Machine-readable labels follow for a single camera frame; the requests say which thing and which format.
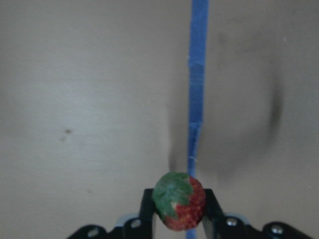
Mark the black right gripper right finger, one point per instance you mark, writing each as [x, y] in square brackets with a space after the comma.
[214, 220]

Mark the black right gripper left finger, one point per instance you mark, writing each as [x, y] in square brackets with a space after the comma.
[142, 226]

